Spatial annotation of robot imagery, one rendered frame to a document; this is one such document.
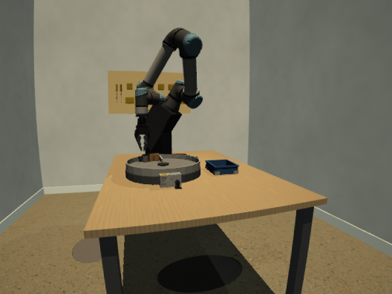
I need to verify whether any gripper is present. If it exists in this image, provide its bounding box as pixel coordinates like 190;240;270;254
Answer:
134;114;150;151

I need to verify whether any blue rectangular crate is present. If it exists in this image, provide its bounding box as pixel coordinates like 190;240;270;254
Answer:
206;160;239;175

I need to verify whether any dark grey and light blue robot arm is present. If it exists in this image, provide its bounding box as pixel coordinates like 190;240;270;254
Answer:
135;27;203;115

